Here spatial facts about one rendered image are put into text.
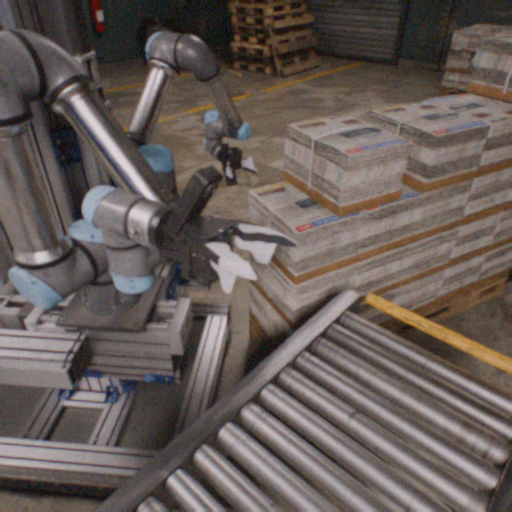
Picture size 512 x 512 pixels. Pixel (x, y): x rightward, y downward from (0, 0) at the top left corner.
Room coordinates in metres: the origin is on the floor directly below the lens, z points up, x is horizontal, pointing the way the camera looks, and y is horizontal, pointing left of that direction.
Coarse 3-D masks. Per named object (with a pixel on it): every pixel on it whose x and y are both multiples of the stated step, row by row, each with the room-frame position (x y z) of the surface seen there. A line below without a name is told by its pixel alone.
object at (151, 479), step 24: (336, 312) 0.84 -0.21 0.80; (312, 336) 0.75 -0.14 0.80; (264, 360) 0.67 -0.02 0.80; (288, 360) 0.67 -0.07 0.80; (240, 384) 0.60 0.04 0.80; (264, 384) 0.61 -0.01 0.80; (216, 408) 0.54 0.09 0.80; (240, 408) 0.54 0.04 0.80; (264, 408) 0.60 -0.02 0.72; (192, 432) 0.49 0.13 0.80; (216, 432) 0.49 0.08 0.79; (168, 456) 0.44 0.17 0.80; (192, 456) 0.44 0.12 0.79; (144, 480) 0.39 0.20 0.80; (120, 504) 0.35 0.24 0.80; (168, 504) 0.39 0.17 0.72
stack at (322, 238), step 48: (288, 192) 1.50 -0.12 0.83; (432, 192) 1.51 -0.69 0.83; (480, 192) 1.66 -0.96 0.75; (336, 240) 1.28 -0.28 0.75; (384, 240) 1.40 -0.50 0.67; (432, 240) 1.54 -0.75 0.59; (480, 240) 1.71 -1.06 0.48; (288, 288) 1.24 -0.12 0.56; (336, 288) 1.29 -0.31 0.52; (432, 288) 1.59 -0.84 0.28; (288, 336) 1.23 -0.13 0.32
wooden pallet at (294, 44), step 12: (276, 24) 7.62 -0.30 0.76; (288, 24) 7.88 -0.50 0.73; (300, 24) 8.37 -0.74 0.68; (276, 36) 7.73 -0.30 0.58; (288, 36) 8.01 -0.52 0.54; (300, 36) 8.27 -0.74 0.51; (276, 48) 7.55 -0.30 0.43; (288, 48) 7.72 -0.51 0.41; (300, 48) 7.99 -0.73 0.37; (312, 48) 8.46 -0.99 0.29; (276, 60) 7.56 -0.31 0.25; (288, 60) 7.85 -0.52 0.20; (312, 60) 8.37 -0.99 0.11; (288, 72) 7.56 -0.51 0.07
